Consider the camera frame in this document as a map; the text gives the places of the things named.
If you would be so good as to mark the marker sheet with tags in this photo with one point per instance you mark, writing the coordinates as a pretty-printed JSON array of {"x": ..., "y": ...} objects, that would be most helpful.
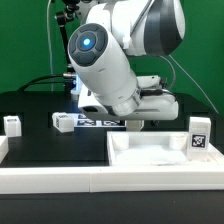
[{"x": 80, "y": 120}]

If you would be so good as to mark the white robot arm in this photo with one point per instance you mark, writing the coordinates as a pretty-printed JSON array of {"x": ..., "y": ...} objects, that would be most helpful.
[{"x": 112, "y": 31}]

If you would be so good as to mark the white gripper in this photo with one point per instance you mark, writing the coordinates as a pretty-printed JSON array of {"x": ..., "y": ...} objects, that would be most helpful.
[{"x": 157, "y": 103}]

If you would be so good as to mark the white U-shaped fence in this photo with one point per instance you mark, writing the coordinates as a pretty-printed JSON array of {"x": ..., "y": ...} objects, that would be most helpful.
[{"x": 110, "y": 178}]

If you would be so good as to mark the white square table top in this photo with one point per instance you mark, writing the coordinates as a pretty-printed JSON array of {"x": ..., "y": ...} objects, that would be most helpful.
[{"x": 153, "y": 149}]

